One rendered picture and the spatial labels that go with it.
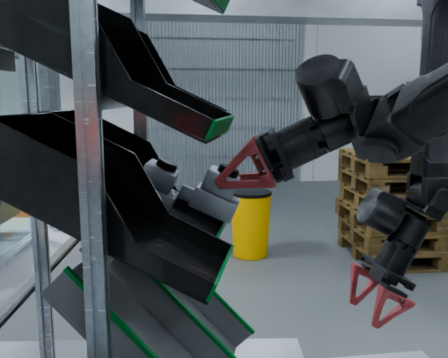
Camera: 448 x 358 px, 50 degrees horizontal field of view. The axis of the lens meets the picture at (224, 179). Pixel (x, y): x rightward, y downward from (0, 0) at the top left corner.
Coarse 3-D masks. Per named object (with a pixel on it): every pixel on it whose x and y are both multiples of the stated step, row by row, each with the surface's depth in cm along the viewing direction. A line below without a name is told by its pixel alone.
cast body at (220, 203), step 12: (216, 168) 68; (204, 180) 66; (228, 180) 66; (180, 192) 69; (192, 192) 69; (204, 192) 67; (216, 192) 66; (228, 192) 66; (192, 204) 67; (204, 204) 67; (216, 204) 67; (228, 204) 67; (216, 216) 67; (228, 216) 67
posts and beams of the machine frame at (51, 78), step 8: (48, 72) 183; (56, 72) 184; (48, 80) 184; (56, 80) 184; (48, 88) 184; (56, 88) 184; (48, 96) 185; (56, 96) 185; (48, 104) 185; (56, 104) 185
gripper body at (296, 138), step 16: (272, 128) 70; (288, 128) 65; (304, 128) 64; (272, 144) 62; (288, 144) 64; (304, 144) 63; (272, 160) 66; (288, 160) 64; (304, 160) 65; (288, 176) 62
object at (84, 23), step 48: (96, 0) 43; (144, 0) 75; (96, 48) 44; (96, 96) 43; (96, 144) 44; (96, 192) 45; (48, 240) 81; (96, 240) 45; (96, 288) 47; (48, 336) 82; (96, 336) 48
